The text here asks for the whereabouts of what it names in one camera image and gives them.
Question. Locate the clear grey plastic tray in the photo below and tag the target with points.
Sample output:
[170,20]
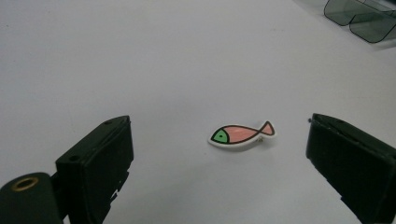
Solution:
[364,18]

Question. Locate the pink fish hair clip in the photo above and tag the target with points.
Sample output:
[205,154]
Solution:
[241,134]

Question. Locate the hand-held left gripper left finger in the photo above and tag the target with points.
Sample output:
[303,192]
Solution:
[93,168]

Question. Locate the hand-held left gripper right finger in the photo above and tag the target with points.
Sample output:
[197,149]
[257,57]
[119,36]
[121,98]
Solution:
[355,161]

